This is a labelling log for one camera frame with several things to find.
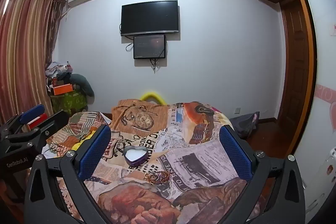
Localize red beaded bracelet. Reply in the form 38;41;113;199
143;171;173;185

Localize red box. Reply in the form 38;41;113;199
27;113;48;130

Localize yellow cloth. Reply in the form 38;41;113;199
71;130;96;151

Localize orange box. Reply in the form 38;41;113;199
51;84;74;96

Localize pile of clothes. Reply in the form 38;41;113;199
45;62;73;85

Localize dark bag on floor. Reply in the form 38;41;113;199
230;112;260;139

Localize striped red curtain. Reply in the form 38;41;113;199
1;0;66;123

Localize heart-shaped purple tin box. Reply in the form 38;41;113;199
123;146;149;168

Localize yellow hoop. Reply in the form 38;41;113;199
139;92;167;105

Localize patchwork print bed cover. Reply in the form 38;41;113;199
43;99;247;223

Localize brown wooden door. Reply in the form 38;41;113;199
277;0;309;155

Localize small black wall monitor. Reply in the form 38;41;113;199
133;35;166;60

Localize black wall television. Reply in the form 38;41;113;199
120;0;179;36

